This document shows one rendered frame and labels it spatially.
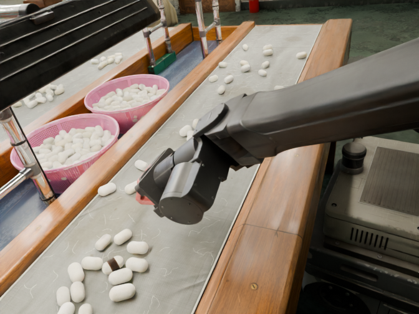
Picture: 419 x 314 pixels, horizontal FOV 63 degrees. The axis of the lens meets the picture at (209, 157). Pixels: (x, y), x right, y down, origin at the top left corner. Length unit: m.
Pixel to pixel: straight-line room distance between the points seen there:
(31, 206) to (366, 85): 0.79
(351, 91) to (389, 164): 0.94
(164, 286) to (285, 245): 0.19
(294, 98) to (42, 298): 0.47
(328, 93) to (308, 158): 0.42
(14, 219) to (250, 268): 0.58
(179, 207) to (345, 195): 0.72
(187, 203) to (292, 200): 0.25
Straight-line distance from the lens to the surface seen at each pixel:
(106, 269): 0.58
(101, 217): 0.69
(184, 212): 0.42
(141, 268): 0.56
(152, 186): 0.52
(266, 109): 0.35
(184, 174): 0.42
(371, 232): 1.04
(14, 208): 0.94
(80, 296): 0.57
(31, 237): 0.69
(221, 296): 0.50
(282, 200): 0.61
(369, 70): 0.29
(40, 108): 1.25
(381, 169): 1.19
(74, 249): 0.66
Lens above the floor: 1.18
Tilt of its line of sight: 35 degrees down
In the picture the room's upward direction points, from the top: 9 degrees counter-clockwise
